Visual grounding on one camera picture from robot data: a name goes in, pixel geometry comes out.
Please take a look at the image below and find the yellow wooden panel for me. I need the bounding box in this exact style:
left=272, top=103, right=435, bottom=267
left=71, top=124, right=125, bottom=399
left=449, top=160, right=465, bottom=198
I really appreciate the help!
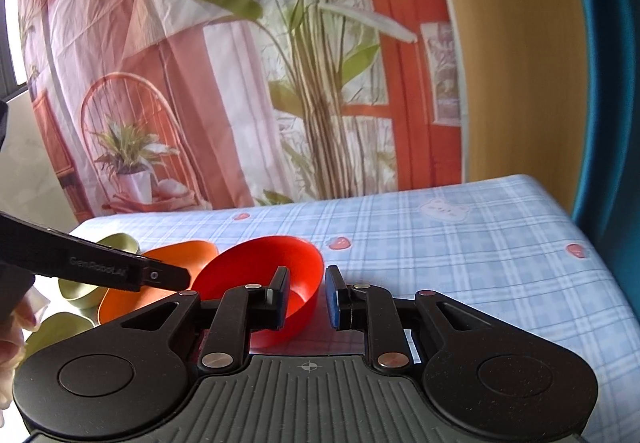
left=425, top=0, right=592, bottom=220

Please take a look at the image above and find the light green plastic bowl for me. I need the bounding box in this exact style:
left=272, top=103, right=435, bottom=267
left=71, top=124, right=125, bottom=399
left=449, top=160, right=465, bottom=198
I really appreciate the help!
left=22, top=312, right=97, bottom=360
left=57, top=232, right=142, bottom=310

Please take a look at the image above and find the orange plastic bowl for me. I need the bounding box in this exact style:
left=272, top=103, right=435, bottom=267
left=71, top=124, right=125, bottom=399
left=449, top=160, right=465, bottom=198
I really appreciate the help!
left=97, top=240, right=220, bottom=327

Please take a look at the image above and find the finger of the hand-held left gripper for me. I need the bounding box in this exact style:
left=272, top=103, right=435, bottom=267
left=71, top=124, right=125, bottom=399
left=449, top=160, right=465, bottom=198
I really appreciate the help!
left=139, top=259, right=192, bottom=294

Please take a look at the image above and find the teal blue curtain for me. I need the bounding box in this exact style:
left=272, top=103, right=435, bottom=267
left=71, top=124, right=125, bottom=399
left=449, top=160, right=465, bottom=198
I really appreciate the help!
left=560, top=0, right=640, bottom=275

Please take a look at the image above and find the dark framed window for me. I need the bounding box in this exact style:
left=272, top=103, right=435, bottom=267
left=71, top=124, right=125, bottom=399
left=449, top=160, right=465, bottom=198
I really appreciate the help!
left=0, top=0, right=32, bottom=100

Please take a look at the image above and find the printed room scene backdrop cloth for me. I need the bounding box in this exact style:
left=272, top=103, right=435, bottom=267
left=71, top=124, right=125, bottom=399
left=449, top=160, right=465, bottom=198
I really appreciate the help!
left=17, top=0, right=472, bottom=225

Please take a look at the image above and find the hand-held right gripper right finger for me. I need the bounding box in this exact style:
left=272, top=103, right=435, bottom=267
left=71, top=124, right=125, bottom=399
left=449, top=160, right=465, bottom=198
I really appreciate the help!
left=325, top=265, right=532, bottom=371

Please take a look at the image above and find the person's left hand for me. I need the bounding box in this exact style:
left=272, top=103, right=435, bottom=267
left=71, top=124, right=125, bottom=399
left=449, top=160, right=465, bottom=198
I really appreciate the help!
left=0, top=292, right=41, bottom=411

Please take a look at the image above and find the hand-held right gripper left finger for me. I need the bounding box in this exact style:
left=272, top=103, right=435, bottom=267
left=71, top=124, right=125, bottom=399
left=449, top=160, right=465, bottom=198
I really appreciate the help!
left=97, top=266, right=292, bottom=371

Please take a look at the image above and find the blue checked tablecloth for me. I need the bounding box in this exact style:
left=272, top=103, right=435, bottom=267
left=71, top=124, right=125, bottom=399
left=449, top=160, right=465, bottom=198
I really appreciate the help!
left=70, top=173, right=632, bottom=429

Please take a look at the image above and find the red plastic bowl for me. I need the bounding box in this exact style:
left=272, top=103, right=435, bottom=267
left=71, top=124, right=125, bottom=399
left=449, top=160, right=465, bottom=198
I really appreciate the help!
left=191, top=235, right=324, bottom=350

